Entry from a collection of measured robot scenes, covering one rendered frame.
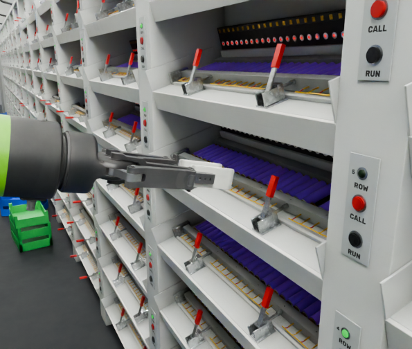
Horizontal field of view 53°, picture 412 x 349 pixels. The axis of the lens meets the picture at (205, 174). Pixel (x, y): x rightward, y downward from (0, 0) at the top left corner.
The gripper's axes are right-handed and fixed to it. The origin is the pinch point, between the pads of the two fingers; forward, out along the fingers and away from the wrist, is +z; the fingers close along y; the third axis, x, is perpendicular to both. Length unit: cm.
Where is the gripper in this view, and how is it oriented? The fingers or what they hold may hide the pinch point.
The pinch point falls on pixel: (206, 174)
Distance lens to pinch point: 59.6
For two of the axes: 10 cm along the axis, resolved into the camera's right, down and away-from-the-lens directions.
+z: 8.7, 0.8, 4.9
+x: 1.8, -9.7, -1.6
